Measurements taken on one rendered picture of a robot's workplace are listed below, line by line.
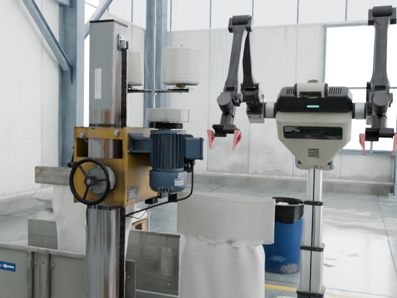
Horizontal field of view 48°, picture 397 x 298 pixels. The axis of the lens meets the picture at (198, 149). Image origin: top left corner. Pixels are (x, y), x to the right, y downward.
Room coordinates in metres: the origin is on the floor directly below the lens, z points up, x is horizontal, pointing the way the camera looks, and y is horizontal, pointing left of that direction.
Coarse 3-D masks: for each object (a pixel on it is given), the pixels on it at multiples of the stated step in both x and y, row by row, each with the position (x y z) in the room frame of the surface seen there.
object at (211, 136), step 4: (208, 132) 1.87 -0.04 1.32; (212, 132) 1.88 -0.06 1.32; (216, 132) 1.91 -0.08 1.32; (220, 132) 1.90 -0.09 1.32; (208, 136) 1.86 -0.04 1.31; (212, 136) 1.89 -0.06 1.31; (216, 136) 1.91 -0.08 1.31; (220, 136) 1.91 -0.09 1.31; (224, 136) 1.90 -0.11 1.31; (212, 140) 1.89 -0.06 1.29; (212, 144) 1.88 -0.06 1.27
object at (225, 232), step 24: (192, 216) 2.13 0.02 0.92; (216, 216) 2.04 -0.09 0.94; (240, 216) 2.02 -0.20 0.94; (264, 216) 2.01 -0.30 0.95; (192, 240) 2.09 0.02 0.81; (216, 240) 2.04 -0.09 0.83; (240, 240) 2.02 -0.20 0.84; (264, 240) 2.01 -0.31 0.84; (192, 264) 2.06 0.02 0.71; (216, 264) 2.01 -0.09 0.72; (240, 264) 1.97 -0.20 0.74; (264, 264) 2.05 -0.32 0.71; (192, 288) 2.06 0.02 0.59; (216, 288) 2.00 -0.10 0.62; (240, 288) 1.97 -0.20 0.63; (264, 288) 2.03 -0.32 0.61
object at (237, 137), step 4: (224, 128) 1.85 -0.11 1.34; (228, 128) 1.84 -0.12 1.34; (232, 128) 1.84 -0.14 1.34; (236, 132) 1.83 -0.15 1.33; (240, 132) 1.85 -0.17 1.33; (236, 136) 1.82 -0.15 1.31; (240, 136) 1.86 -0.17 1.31; (236, 140) 1.86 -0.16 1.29; (240, 140) 1.87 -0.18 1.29; (236, 144) 1.85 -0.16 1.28
